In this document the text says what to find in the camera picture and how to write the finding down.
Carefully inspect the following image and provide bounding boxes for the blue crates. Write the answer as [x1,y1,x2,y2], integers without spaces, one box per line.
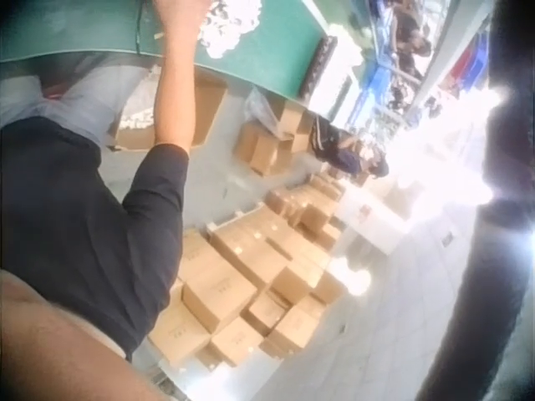
[354,62,423,105]

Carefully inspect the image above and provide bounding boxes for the heap of brown cardboard cartons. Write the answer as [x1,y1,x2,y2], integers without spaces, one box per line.
[146,173,369,371]

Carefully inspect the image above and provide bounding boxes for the group of cartons under table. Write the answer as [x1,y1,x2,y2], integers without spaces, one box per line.
[234,98,315,176]

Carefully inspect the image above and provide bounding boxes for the open cardboard carton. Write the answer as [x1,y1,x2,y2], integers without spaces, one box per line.
[104,69,229,152]

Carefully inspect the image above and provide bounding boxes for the person's legs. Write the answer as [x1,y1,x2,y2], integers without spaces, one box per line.
[0,53,162,145]

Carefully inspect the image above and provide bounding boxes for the heap of white small parts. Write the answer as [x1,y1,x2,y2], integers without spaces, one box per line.
[196,0,262,59]

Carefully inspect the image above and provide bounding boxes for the black tray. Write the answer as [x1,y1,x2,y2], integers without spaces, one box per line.
[297,35,340,101]

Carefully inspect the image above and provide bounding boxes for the clear plastic bag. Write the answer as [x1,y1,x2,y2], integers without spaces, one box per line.
[244,86,289,137]

